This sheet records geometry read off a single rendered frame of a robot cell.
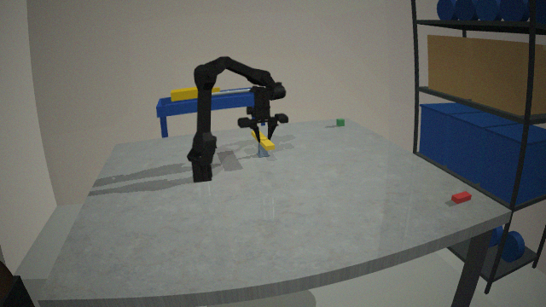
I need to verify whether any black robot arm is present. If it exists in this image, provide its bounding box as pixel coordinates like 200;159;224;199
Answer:
187;56;287;182

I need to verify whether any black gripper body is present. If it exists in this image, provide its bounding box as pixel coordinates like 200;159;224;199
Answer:
238;103;288;128

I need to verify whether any small red block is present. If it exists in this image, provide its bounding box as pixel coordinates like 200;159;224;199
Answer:
451;191;472;204

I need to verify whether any yellow bar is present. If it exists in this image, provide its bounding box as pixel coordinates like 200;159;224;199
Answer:
251;130;275;150

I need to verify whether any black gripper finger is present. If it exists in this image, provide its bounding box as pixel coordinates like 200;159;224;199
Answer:
249;126;260;143
267;122;278;140

